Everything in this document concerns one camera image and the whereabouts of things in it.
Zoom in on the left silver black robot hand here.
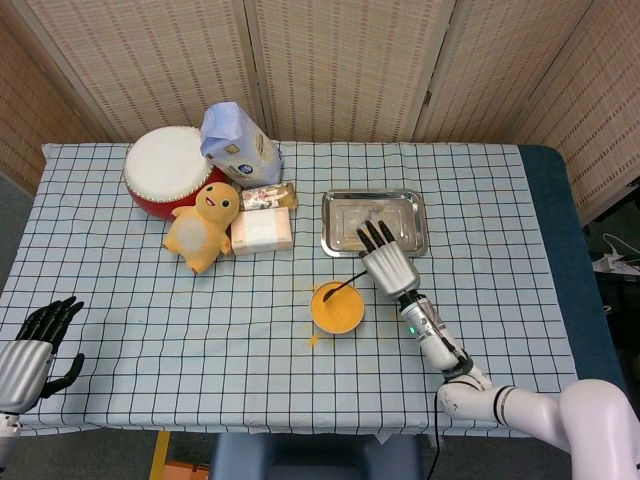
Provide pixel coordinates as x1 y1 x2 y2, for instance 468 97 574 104
0 296 85 414

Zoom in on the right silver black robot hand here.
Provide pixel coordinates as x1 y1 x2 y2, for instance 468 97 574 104
356 218 420 301

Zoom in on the small dark metal spoon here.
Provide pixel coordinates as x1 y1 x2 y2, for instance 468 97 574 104
323 269 369 303

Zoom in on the bowl of orange-yellow powder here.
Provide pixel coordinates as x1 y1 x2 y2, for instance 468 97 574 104
312 283 364 331

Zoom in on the metal tray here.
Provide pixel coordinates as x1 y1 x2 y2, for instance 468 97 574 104
321 188 430 259

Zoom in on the beige round bowl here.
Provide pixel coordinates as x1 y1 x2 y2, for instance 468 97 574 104
309 281 366 336

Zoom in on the orange powder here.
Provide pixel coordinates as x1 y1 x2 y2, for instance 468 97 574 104
299 322 331 349

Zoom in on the blue checked tablecloth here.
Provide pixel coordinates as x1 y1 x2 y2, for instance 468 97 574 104
0 142 584 436

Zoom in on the pink tissue pack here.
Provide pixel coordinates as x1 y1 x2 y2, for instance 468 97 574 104
229 207 295 257

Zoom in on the floral wrapped snack pack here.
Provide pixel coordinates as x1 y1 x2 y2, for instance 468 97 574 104
239 182 299 212

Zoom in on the orange box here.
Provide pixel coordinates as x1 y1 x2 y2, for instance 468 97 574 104
163 460 211 480

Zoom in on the yellow plush toy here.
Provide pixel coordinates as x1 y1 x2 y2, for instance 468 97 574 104
162 181 240 275

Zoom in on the blue white rice bag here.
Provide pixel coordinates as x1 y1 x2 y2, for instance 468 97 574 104
199 101 284 189

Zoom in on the blue padded stool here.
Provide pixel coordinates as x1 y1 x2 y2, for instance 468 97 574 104
209 432 422 480

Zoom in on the woven bamboo folding screen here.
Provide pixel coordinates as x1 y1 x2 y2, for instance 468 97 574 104
0 0 640 224

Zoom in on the black cabinet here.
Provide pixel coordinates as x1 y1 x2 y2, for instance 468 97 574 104
582 224 640 374

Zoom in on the red drum with white skin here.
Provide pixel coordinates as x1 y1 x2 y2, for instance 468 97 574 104
123 126 231 220

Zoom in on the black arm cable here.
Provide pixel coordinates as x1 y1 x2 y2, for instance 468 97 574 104
432 389 444 480

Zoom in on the white cable clutter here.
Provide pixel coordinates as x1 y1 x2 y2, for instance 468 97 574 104
591 233 640 275

